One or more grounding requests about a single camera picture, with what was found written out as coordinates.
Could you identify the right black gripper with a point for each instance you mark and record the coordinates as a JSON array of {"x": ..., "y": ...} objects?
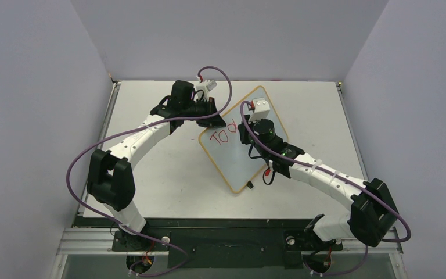
[{"x": 246, "y": 136}]

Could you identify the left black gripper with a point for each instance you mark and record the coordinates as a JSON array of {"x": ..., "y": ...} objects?
[{"x": 215, "y": 121}]

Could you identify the yellow-framed whiteboard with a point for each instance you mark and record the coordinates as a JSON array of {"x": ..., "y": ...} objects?
[{"x": 226, "y": 152}]

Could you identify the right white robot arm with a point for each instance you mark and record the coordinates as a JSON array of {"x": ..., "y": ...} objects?
[{"x": 371, "y": 209}]

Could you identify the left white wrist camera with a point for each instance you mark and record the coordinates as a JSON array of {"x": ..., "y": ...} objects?
[{"x": 203, "y": 88}]

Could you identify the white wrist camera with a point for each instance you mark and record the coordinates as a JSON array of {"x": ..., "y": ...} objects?
[
  {"x": 260, "y": 108},
  {"x": 203, "y": 88}
]

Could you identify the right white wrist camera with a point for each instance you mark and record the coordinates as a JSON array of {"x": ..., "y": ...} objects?
[{"x": 260, "y": 108}]

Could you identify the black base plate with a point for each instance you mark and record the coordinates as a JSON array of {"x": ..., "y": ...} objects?
[{"x": 220, "y": 243}]

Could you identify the aluminium frame rail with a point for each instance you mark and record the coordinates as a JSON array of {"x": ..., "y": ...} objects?
[{"x": 99, "y": 241}]

